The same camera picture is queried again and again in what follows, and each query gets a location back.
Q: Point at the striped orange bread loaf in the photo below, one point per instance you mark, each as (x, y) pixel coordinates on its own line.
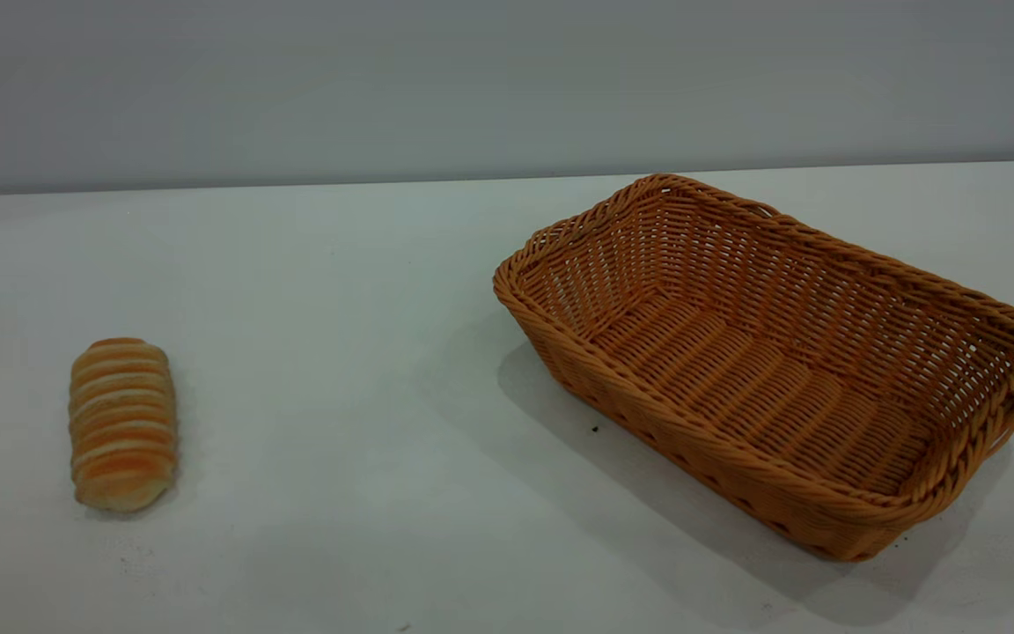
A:
(122, 423)

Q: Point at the orange woven wicker basket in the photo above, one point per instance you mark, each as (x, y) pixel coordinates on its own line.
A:
(762, 387)

